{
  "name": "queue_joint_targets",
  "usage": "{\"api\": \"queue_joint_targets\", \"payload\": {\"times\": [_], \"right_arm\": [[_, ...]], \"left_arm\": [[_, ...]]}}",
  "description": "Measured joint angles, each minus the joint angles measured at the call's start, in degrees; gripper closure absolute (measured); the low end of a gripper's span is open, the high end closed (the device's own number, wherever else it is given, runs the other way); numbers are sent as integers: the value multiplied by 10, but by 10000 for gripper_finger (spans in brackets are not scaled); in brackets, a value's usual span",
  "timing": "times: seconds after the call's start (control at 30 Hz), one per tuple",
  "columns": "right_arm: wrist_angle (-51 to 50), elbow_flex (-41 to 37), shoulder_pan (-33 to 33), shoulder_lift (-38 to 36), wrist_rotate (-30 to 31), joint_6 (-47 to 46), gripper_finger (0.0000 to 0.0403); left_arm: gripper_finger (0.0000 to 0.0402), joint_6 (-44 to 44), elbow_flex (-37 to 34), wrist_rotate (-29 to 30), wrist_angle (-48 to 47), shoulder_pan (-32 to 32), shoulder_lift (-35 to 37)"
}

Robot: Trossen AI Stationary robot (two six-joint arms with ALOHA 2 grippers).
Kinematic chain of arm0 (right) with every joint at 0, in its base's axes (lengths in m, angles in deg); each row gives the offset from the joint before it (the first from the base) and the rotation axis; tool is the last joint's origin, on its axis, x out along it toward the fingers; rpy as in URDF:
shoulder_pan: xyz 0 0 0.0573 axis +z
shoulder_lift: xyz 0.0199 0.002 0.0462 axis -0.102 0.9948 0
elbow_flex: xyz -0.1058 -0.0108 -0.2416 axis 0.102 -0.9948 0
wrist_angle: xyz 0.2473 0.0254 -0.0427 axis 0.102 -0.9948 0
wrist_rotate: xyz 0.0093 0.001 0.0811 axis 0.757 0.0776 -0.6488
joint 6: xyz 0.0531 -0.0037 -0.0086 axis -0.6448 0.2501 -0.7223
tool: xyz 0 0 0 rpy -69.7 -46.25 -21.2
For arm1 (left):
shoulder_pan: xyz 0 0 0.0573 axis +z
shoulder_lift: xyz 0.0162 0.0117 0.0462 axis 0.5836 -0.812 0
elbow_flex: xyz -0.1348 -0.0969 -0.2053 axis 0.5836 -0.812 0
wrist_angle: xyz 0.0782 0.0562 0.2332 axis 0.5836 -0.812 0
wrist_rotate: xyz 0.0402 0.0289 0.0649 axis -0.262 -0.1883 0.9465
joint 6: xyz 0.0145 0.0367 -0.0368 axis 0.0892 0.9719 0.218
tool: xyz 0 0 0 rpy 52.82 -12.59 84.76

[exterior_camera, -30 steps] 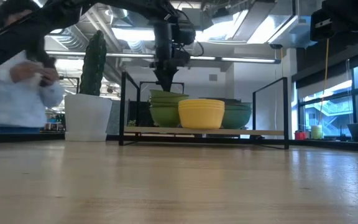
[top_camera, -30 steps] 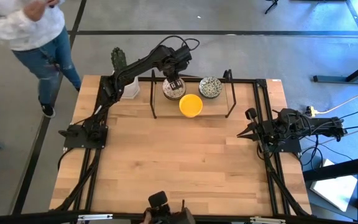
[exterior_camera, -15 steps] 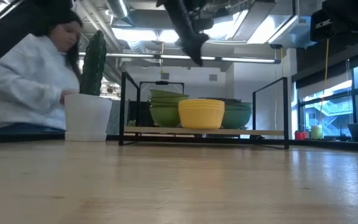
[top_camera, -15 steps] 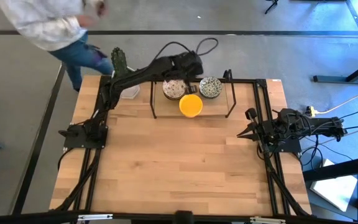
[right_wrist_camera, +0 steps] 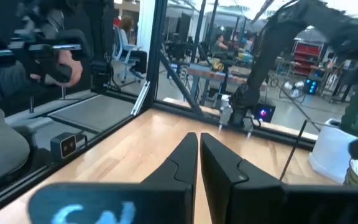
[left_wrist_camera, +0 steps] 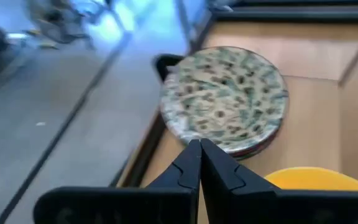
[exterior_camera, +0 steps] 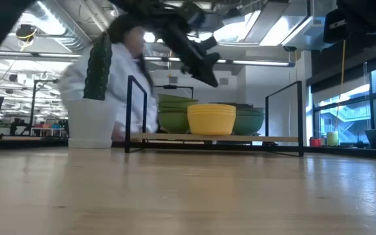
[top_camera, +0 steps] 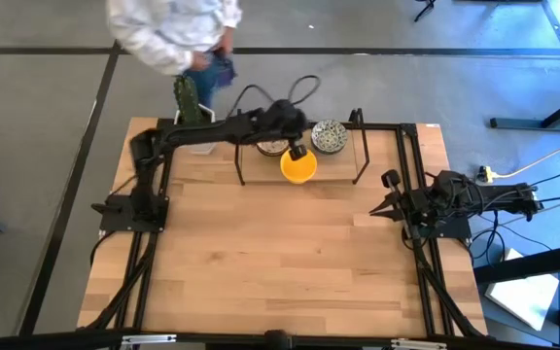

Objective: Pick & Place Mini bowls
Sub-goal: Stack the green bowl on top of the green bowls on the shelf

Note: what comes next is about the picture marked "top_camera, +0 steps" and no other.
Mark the black table-level camera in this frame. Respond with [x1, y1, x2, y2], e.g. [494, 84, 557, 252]
[263, 329, 295, 350]

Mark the black frame crossbar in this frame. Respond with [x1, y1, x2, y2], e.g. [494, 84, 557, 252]
[0, 329, 560, 350]

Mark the wooden shelf black metal frame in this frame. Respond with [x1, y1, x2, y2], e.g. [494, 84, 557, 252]
[233, 107, 372, 187]

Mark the white plant pot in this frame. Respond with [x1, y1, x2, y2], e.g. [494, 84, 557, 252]
[172, 104, 218, 157]

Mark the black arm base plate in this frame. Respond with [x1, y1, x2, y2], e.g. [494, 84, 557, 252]
[402, 200, 473, 240]
[98, 193, 170, 233]

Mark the white panel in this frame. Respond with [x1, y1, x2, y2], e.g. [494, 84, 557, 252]
[484, 247, 560, 333]

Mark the red floral mini bowl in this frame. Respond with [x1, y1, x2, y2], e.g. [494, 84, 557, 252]
[255, 138, 291, 158]

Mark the silver aluminium bracket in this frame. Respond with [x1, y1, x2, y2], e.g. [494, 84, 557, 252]
[121, 333, 178, 347]
[390, 337, 449, 350]

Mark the yellow plastic mini bowl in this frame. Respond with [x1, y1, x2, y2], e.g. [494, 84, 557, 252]
[279, 147, 319, 185]

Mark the blue floral mini bowl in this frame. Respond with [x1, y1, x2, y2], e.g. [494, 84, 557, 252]
[310, 119, 349, 156]

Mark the black aluminium table frame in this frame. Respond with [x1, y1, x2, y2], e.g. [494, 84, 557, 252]
[78, 118, 488, 341]

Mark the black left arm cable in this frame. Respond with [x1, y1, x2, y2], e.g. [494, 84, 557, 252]
[226, 74, 323, 118]

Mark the green cactus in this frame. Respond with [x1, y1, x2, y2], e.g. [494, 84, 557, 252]
[172, 75, 206, 125]

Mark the black table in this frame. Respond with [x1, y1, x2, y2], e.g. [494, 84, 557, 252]
[472, 241, 560, 350]

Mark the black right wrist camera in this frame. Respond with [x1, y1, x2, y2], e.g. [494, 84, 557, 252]
[435, 169, 466, 198]

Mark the black stand beam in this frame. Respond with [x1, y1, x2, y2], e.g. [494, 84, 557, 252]
[489, 87, 560, 133]

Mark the yellow extension cord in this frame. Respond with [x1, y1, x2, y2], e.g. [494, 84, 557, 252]
[476, 133, 560, 185]

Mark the person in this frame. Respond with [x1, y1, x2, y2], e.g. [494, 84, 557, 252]
[106, 0, 243, 111]

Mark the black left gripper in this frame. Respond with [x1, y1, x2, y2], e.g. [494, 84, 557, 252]
[260, 98, 309, 162]

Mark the black tripod foot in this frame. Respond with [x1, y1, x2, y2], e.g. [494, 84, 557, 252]
[413, 0, 438, 23]

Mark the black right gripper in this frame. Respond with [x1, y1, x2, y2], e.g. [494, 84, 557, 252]
[368, 169, 438, 240]

